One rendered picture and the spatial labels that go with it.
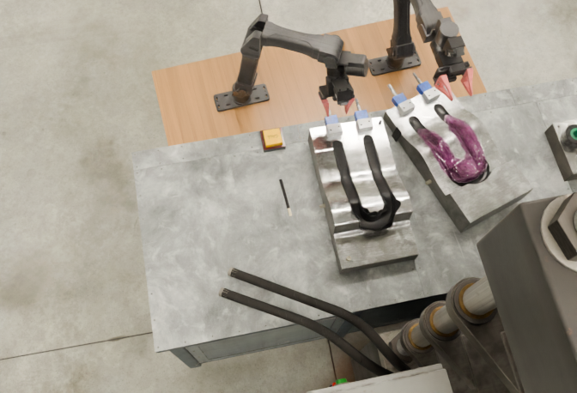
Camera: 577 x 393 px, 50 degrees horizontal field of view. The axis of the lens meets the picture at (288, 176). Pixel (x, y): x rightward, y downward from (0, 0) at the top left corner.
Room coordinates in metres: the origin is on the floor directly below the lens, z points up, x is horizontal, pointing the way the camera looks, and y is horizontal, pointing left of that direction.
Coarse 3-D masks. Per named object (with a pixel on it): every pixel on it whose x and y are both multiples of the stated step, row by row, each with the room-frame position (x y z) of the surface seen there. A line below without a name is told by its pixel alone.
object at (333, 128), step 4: (332, 116) 1.03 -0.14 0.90; (336, 116) 1.03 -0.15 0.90; (328, 120) 1.01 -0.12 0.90; (332, 120) 1.02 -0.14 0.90; (336, 120) 1.02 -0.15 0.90; (328, 124) 0.99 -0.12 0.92; (332, 124) 0.99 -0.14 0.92; (336, 124) 0.99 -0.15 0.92; (340, 124) 0.99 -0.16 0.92; (328, 128) 0.98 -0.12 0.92; (332, 128) 0.98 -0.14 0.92; (336, 128) 0.98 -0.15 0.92; (340, 128) 0.98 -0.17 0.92; (328, 132) 0.96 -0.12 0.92; (332, 132) 0.96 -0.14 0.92; (336, 132) 0.96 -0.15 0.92; (340, 132) 0.97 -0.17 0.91; (328, 136) 0.96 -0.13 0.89
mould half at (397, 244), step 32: (320, 128) 0.99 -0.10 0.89; (352, 128) 1.00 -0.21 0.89; (384, 128) 1.01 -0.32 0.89; (320, 160) 0.87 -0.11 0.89; (352, 160) 0.88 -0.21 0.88; (384, 160) 0.89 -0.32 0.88; (320, 192) 0.78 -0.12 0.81; (352, 224) 0.64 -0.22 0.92; (352, 256) 0.55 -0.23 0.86; (384, 256) 0.56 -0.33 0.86; (416, 256) 0.57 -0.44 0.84
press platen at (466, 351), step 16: (432, 304) 0.32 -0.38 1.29; (432, 320) 0.28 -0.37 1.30; (432, 336) 0.24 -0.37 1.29; (448, 336) 0.24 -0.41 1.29; (464, 336) 0.25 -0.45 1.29; (448, 352) 0.21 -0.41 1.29; (464, 352) 0.21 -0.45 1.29; (464, 368) 0.17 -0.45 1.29; (480, 368) 0.18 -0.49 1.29; (480, 384) 0.14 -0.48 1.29; (496, 384) 0.14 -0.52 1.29
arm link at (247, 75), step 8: (248, 32) 1.14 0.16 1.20; (240, 64) 1.12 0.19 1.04; (248, 64) 1.10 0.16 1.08; (256, 64) 1.11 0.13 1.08; (240, 72) 1.11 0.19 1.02; (248, 72) 1.10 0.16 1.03; (256, 72) 1.14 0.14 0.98; (240, 80) 1.11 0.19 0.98; (248, 80) 1.10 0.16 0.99; (248, 88) 1.10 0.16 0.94
